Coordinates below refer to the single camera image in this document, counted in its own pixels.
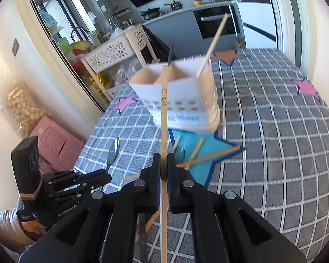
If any pink cardboard box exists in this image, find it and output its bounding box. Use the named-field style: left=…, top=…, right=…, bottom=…
left=29, top=116, right=84, bottom=171

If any wooden chopstick on star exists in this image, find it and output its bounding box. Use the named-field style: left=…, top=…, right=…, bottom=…
left=176, top=146, right=241, bottom=168
left=190, top=138, right=204, bottom=160

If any bag of round snacks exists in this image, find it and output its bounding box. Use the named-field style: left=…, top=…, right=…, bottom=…
left=0, top=82, right=46, bottom=138

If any grey checked tablecloth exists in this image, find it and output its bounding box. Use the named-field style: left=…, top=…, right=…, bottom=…
left=74, top=49, right=329, bottom=262

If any white perforated storage rack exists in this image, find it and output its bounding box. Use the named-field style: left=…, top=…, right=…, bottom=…
left=81, top=24, right=160, bottom=101

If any white plastic utensil caddy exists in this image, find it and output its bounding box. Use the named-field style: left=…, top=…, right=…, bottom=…
left=129, top=56, right=220, bottom=134

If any left hand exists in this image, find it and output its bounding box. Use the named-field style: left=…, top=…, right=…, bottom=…
left=20, top=220, right=47, bottom=241

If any printed wooden chopstick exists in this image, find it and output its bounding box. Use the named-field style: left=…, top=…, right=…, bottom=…
left=160, top=65, right=169, bottom=263

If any black built-in oven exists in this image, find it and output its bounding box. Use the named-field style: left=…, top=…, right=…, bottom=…
left=194, top=5, right=240, bottom=39

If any light wooden chopstick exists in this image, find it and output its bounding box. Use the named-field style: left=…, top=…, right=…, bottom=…
left=197, top=14, right=229, bottom=77

